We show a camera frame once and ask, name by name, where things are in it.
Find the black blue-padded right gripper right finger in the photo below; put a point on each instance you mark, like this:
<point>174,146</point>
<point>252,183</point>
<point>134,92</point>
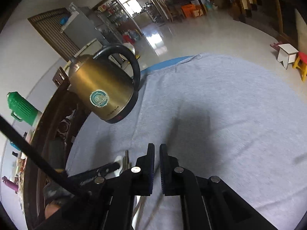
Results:
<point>202,203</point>

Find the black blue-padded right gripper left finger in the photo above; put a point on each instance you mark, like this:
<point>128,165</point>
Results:
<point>117,195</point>

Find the metal chopsticks bundle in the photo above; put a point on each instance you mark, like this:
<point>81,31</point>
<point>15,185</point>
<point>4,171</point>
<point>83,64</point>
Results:
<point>126,164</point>

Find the white ceramic spoon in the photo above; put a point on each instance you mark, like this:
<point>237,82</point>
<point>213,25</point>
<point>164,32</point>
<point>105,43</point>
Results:
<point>116,173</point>

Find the person's left hand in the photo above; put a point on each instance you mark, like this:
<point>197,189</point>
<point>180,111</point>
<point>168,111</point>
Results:
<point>51,208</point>

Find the dark wooden sideboard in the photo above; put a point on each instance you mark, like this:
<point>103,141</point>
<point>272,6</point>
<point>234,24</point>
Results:
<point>52,139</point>

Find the grey table cloth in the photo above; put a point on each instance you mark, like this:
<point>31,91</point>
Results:
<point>219,116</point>

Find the green thermos jug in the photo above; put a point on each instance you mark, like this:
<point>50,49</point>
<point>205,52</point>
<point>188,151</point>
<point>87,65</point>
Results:
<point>23,110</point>

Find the gold electric kettle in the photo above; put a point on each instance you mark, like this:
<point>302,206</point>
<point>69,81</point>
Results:
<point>103,87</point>

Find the grey refrigerator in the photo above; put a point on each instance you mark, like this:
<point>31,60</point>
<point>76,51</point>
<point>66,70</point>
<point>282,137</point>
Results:
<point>83,25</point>

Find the red yellow plastic stool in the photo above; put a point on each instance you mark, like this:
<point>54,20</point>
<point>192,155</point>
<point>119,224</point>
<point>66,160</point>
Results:
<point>301,64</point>

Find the small white stool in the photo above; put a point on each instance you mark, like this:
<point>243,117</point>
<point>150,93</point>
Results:
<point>286,55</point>

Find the orange box under table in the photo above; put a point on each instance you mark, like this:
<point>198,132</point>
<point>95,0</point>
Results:
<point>188,10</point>

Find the dark wooden side table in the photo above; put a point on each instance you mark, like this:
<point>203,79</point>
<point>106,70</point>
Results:
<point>174,7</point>

